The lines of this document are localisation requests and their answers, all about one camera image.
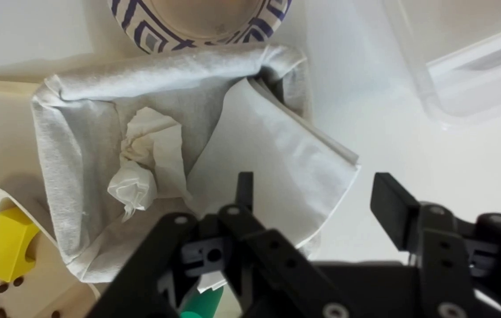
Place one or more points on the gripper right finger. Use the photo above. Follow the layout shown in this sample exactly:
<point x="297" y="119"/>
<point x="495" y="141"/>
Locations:
<point x="442" y="256"/>

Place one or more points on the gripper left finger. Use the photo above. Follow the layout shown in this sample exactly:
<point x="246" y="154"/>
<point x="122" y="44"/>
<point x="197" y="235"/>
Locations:
<point x="272" y="251"/>

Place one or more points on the crumpled white napkin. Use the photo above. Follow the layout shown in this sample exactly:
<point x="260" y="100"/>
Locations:
<point x="149" y="150"/>

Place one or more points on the clear plastic takeaway pack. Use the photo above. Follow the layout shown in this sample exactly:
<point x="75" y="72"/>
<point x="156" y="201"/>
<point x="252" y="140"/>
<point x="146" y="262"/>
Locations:
<point x="476" y="84"/>

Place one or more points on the grey cloth basket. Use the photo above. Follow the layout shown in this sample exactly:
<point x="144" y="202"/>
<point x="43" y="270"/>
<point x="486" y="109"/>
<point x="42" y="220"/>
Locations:
<point x="78" y="145"/>

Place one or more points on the green plastic object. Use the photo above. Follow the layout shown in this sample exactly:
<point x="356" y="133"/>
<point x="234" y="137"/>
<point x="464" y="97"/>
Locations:
<point x="204" y="304"/>

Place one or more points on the stack of folded white napkins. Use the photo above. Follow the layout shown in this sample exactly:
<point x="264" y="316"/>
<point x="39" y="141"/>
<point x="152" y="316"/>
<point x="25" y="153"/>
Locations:
<point x="272" y="163"/>

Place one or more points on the white board with holes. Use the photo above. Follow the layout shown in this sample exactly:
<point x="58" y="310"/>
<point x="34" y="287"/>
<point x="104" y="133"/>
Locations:
<point x="51" y="287"/>

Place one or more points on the blue patterned paper bowl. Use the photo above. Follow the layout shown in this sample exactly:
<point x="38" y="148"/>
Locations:
<point x="153" y="31"/>

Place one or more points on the yellow block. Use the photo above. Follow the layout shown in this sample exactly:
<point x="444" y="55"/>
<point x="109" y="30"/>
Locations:
<point x="9" y="243"/>

